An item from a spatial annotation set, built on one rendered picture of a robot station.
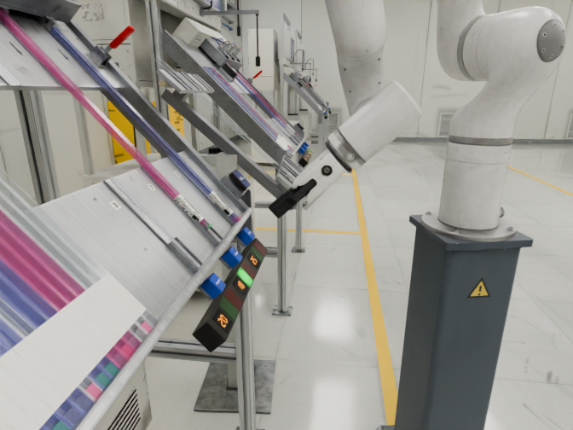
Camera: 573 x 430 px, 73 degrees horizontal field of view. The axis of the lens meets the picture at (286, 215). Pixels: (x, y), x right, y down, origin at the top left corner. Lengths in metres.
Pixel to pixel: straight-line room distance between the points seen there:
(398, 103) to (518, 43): 0.22
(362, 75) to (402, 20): 7.62
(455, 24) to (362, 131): 0.29
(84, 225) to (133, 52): 1.33
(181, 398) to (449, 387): 0.87
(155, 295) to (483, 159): 0.65
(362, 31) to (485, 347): 0.72
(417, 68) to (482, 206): 7.56
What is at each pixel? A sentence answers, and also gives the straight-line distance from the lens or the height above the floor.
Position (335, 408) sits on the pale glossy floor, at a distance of 1.41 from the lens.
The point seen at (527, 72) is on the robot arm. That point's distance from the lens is 0.81.
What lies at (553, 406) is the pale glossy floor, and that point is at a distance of 1.66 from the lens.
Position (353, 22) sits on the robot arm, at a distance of 0.68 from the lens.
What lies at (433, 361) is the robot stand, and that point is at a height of 0.41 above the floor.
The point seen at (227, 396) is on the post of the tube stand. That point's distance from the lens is 1.44.
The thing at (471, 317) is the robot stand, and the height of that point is 0.52.
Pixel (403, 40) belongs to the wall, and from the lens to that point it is 8.36.
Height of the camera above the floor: 0.98
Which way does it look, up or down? 18 degrees down
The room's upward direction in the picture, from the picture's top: straight up
